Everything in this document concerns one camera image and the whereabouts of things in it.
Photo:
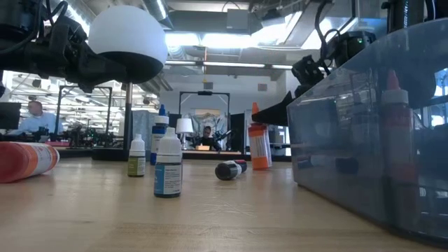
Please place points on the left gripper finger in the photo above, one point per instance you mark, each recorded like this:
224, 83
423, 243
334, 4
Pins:
98, 73

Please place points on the small blue-label dropper bottle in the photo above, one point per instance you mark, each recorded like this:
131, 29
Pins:
168, 168

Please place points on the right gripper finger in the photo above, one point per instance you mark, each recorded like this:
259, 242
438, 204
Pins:
276, 113

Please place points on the small white shade lamp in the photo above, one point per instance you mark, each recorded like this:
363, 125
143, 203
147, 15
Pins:
184, 126

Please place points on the black aluminium table frame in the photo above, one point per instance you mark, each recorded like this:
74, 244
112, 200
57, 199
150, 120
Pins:
210, 157

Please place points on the large red colouring bottle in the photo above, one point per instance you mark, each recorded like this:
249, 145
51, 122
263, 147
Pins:
24, 161

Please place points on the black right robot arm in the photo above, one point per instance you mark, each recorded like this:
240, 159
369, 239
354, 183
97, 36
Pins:
350, 45

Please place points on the white globe table lamp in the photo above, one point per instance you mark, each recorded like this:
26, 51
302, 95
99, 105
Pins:
127, 31

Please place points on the grey-blue fabric partition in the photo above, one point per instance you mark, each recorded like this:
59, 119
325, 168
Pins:
141, 122

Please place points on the large blue-capped colouring bottle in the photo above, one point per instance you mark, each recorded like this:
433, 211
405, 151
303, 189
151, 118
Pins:
159, 129

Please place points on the black gantry frame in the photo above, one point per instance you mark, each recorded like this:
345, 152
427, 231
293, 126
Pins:
204, 93
85, 87

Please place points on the dark translucent plastic bin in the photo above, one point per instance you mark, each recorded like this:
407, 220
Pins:
315, 157

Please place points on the person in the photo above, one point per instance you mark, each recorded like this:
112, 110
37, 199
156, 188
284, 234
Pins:
207, 140
40, 120

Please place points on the black monitor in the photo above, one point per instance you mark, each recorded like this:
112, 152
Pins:
8, 115

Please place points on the large orange-capped colouring bottle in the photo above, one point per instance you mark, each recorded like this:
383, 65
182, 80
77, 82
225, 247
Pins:
259, 147

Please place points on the small black dropper bottle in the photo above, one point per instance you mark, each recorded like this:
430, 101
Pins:
225, 171

